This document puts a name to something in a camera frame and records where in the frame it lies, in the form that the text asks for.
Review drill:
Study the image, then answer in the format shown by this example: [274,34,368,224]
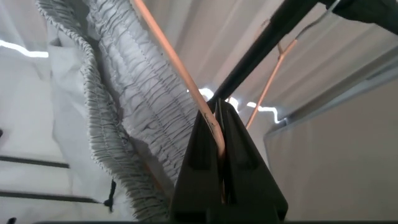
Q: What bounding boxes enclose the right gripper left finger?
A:
[169,108,225,223]

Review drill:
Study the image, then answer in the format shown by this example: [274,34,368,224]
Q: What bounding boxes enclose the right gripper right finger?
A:
[216,98,289,223]

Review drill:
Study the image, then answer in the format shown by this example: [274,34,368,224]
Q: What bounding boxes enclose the pale grey shorts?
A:
[34,0,200,222]

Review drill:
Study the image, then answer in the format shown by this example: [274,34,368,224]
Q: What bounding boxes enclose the black clothes rack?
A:
[0,0,398,224]

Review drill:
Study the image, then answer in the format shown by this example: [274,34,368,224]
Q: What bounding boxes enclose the pink clothes hanger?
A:
[132,0,227,200]
[244,0,343,130]

